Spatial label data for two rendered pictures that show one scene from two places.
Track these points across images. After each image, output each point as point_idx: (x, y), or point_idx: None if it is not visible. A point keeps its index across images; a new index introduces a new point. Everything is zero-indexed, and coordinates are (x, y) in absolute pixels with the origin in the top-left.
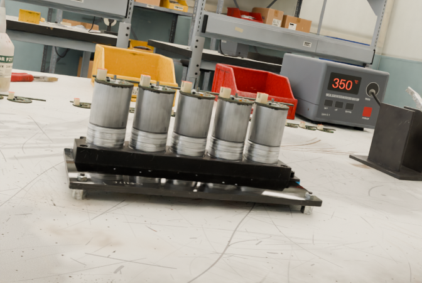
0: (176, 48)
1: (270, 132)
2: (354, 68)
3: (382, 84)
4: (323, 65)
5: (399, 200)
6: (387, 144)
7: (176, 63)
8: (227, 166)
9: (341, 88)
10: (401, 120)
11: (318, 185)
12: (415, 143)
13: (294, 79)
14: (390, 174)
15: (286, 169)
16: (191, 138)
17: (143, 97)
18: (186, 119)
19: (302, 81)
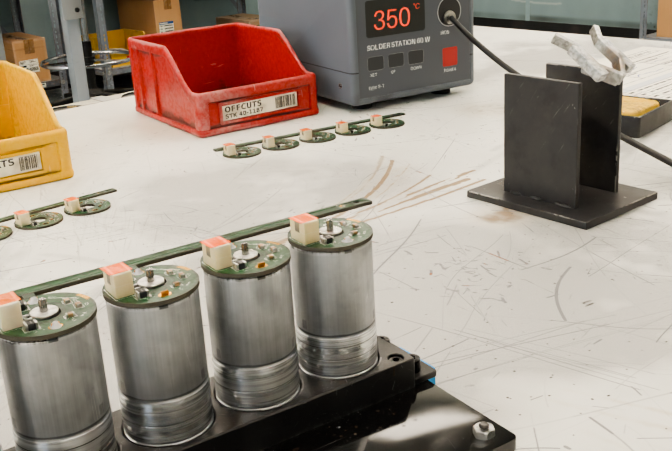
0: None
1: (348, 305)
2: None
3: None
4: None
5: (624, 307)
6: (540, 156)
7: None
8: (277, 422)
9: (391, 26)
10: (558, 106)
11: (459, 334)
12: (588, 135)
13: (294, 27)
14: (566, 222)
15: (404, 366)
16: (172, 401)
17: (18, 361)
18: (147, 363)
19: (311, 30)
